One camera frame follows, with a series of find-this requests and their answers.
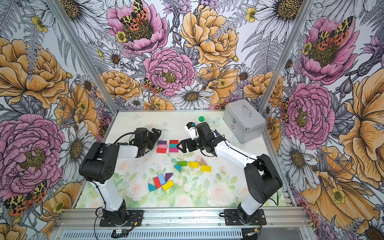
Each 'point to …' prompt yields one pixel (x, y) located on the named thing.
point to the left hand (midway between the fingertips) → (159, 138)
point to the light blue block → (162, 179)
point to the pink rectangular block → (162, 146)
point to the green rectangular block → (182, 163)
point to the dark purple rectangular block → (162, 142)
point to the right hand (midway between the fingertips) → (184, 147)
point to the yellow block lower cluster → (168, 185)
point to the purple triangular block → (168, 176)
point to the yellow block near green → (193, 164)
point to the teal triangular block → (178, 167)
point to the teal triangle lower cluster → (151, 188)
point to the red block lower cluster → (157, 182)
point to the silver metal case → (244, 120)
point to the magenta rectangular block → (173, 150)
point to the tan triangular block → (202, 162)
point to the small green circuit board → (119, 233)
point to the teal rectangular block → (173, 145)
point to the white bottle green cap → (201, 119)
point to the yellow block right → (206, 168)
